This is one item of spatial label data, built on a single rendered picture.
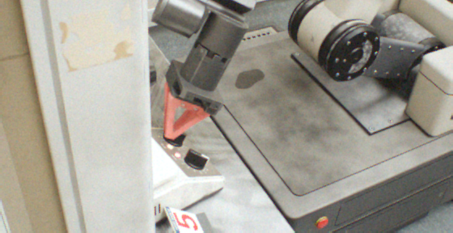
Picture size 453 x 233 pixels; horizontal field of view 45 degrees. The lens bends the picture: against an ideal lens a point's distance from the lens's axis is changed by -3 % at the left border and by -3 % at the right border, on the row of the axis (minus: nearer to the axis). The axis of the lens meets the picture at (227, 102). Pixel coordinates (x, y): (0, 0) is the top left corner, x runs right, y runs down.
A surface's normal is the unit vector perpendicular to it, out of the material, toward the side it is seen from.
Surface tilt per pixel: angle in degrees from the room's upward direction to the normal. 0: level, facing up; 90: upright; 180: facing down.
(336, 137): 0
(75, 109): 90
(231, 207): 0
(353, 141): 0
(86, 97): 90
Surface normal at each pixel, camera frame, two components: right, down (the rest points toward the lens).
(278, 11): 0.07, -0.75
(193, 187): 0.60, 0.55
